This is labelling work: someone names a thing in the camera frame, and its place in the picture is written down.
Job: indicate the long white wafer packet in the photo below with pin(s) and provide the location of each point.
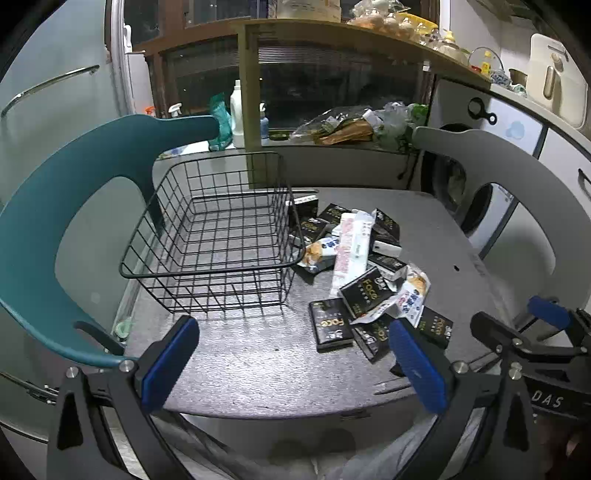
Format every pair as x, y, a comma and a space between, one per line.
364, 230

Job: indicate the grey chair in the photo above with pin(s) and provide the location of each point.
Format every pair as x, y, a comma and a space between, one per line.
521, 166

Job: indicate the row of glass jars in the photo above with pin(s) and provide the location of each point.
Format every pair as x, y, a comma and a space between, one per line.
406, 23

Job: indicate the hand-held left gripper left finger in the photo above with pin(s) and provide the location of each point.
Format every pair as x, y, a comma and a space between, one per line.
171, 364

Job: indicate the teal chair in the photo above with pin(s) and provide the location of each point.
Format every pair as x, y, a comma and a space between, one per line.
41, 207

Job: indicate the long pink wafer packet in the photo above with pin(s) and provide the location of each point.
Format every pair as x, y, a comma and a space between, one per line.
346, 258

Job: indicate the cardboard box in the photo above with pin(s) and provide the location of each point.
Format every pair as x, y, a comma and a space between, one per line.
309, 8

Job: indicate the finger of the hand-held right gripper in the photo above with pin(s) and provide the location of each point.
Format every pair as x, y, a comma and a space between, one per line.
549, 311
496, 330

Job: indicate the clear plastic food bag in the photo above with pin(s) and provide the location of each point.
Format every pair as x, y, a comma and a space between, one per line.
323, 121

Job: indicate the blue spray bottle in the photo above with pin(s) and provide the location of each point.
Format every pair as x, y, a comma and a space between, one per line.
264, 124

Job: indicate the green round container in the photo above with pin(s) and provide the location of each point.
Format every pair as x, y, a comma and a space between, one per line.
279, 135

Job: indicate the orange-capped spray bottle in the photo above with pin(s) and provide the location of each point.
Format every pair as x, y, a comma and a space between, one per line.
150, 111

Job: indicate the pile of black packets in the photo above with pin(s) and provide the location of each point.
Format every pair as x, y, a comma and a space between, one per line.
330, 323

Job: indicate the white and green plastic bags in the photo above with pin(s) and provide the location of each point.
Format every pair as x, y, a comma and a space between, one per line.
397, 124

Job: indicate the white detergent bottle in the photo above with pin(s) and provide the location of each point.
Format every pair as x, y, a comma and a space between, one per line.
237, 117

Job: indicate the yellow toy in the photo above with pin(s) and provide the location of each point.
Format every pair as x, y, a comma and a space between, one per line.
485, 64

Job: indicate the white biscuit snack packet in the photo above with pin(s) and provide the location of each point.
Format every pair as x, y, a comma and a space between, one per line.
411, 295
318, 254

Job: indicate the black white-sided tissue box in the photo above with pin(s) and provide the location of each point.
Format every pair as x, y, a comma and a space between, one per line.
303, 201

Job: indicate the white spray bottle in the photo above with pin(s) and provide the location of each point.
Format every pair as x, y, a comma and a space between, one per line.
176, 110

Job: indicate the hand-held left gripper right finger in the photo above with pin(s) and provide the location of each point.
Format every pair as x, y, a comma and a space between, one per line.
418, 369

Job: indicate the brown paper bag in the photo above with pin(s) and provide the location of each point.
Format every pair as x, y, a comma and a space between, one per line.
346, 133

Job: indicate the person's grey trousers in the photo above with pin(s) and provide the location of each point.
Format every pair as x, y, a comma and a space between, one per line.
351, 457

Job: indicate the wooden shelf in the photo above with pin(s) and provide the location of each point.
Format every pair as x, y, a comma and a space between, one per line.
251, 83

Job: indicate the cream air fryer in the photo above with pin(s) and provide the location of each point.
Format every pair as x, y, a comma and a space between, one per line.
554, 74

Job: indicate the patterned ceramic bowl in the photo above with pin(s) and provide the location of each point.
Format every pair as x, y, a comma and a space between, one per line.
501, 78

